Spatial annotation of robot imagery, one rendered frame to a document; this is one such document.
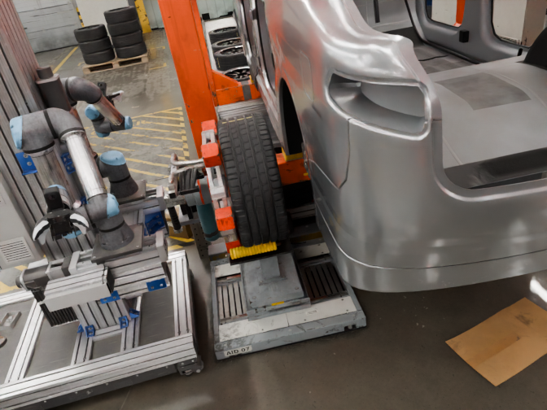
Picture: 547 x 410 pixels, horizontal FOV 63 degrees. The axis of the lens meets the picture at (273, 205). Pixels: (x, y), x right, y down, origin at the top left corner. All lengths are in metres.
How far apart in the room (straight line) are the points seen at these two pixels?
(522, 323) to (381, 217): 1.48
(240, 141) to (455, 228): 1.04
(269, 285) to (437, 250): 1.29
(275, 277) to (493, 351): 1.17
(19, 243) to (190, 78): 1.20
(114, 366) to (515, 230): 1.86
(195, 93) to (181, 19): 0.38
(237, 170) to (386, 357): 1.22
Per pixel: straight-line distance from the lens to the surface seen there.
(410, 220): 1.35
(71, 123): 1.87
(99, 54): 10.60
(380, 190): 1.31
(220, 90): 4.59
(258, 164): 1.95
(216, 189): 1.99
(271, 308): 2.52
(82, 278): 2.15
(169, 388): 2.53
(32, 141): 1.89
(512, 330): 2.64
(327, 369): 2.40
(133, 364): 2.42
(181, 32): 2.53
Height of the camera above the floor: 1.89
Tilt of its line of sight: 31 degrees down
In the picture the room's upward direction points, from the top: 10 degrees counter-clockwise
